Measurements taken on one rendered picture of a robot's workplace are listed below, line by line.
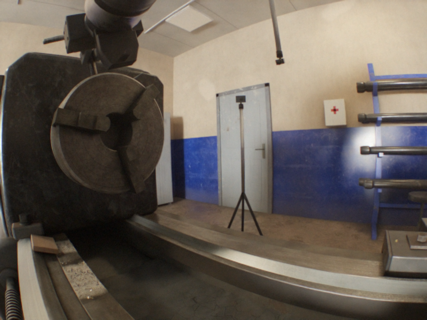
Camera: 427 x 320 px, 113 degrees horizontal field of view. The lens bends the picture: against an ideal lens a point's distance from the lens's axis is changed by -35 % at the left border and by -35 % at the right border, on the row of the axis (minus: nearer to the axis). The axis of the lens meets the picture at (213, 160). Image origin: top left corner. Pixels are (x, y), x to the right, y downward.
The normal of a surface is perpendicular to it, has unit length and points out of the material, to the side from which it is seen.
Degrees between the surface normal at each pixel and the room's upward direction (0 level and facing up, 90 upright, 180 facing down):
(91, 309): 0
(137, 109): 90
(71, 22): 90
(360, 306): 90
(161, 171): 90
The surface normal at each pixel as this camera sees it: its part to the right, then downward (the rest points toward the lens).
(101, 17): -0.33, 0.91
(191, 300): 0.17, -0.86
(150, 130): 0.76, 0.00
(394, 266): -0.65, 0.04
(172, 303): 0.04, -0.95
